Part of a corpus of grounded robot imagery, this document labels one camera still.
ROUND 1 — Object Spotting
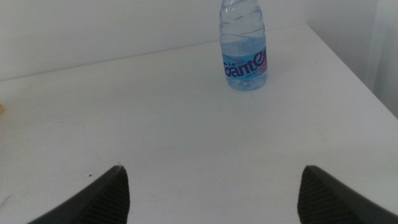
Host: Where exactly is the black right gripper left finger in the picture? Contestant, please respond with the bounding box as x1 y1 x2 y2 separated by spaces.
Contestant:
27 164 131 224

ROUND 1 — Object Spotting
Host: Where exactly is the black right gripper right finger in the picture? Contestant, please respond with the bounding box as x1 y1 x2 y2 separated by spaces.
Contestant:
297 164 398 224

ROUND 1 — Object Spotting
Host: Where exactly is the clear water bottle blue cap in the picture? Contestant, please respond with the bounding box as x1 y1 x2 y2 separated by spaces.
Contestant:
219 0 268 91

